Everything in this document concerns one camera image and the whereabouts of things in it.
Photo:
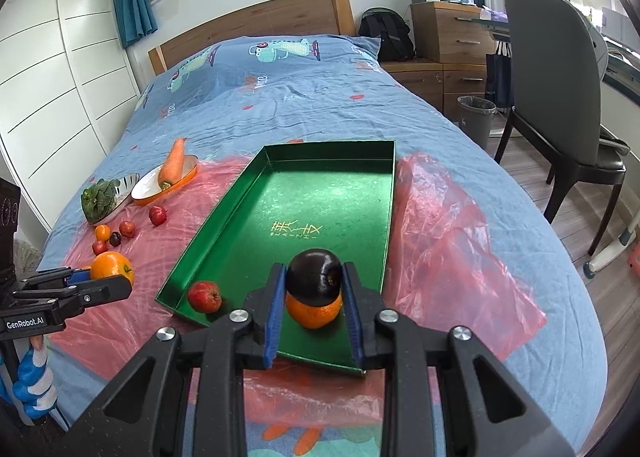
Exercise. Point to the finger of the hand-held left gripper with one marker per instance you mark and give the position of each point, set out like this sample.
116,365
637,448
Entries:
100,291
77,276

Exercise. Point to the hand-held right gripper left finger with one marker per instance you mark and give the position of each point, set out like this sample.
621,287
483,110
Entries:
272,322

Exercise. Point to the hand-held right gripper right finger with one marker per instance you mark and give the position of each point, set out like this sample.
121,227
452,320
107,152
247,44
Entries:
353,322

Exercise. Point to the orange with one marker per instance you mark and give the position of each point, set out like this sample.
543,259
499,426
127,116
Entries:
315,315
112,264

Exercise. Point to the dark purple plum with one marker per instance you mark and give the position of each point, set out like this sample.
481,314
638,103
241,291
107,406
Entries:
312,277

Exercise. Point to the small red apple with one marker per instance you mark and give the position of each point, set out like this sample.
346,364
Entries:
204,297
157,215
127,229

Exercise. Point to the green tray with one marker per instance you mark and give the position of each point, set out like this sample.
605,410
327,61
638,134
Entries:
310,197

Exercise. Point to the person's left hand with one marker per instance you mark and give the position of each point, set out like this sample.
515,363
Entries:
35,387

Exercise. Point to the orange cherry tomato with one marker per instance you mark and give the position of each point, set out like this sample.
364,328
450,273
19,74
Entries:
100,248
102,233

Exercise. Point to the dark grape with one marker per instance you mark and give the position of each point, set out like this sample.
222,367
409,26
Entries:
116,239

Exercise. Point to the green leafy vegetable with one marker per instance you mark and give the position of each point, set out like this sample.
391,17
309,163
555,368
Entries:
97,199

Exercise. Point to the striped white dish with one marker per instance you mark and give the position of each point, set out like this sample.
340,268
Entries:
128,184

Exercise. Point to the white bowl with orange rim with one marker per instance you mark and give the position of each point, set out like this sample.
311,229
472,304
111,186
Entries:
145,189

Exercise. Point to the pink plastic sheet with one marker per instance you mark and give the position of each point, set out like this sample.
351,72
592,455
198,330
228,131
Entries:
440,237

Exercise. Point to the carrot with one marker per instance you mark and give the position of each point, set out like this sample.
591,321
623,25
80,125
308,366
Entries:
172,164

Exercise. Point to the white wardrobe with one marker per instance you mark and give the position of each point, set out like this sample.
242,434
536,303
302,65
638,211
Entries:
50,62

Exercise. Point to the grey trash bin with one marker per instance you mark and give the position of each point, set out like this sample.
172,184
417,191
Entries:
475,122

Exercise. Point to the blue printed blanket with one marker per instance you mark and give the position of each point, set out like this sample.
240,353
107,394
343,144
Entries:
300,87

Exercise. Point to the low wooden nightstand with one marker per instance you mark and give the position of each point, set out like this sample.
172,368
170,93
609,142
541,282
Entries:
425,82

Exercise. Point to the dark shopping bag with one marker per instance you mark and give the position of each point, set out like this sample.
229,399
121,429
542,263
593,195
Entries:
499,77

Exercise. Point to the black backpack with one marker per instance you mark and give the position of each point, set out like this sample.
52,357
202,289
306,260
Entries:
385,34

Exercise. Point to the wooden drawer cabinet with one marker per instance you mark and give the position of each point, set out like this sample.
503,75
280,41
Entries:
450,32

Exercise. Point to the wooden headboard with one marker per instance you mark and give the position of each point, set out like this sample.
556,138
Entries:
280,12

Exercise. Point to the grey chair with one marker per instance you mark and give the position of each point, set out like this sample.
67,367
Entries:
550,77

